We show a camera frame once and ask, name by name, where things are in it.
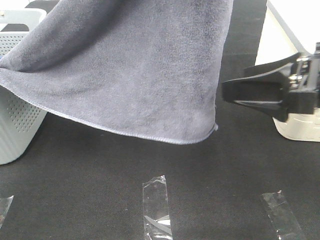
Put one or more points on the clear tape strip right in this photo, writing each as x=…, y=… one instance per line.
x=281, y=216

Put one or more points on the grey perforated laundry basket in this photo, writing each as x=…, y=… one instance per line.
x=19, y=120

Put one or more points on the white plastic storage bin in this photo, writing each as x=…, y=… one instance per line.
x=291, y=26

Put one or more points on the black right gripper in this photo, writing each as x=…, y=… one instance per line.
x=279, y=88

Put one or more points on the clear tape strip middle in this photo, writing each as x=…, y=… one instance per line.
x=156, y=216

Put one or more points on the clear tape strip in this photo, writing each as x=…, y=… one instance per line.
x=5, y=204
x=281, y=216
x=156, y=216

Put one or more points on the grey microfibre towel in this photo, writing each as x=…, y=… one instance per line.
x=140, y=68

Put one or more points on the clear tape strip left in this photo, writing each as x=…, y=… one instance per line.
x=5, y=204

